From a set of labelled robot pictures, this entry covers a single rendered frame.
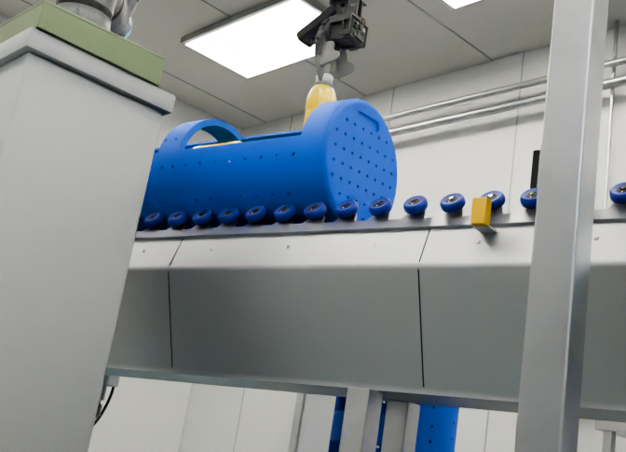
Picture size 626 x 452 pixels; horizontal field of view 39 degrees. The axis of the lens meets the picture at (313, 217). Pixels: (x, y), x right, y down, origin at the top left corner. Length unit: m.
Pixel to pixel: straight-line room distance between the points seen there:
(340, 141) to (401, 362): 0.48
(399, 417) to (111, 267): 0.61
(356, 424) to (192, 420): 6.01
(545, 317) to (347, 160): 0.74
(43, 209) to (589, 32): 0.96
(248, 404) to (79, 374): 5.41
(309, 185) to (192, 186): 0.31
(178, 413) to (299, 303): 5.96
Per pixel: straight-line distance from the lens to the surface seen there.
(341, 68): 2.04
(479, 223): 1.49
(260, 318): 1.76
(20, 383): 1.63
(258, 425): 6.92
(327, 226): 1.71
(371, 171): 1.88
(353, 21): 2.02
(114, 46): 1.77
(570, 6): 1.35
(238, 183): 1.88
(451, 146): 6.28
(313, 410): 6.44
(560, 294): 1.19
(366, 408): 1.60
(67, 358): 1.67
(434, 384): 1.56
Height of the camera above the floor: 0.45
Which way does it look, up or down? 16 degrees up
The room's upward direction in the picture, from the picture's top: 9 degrees clockwise
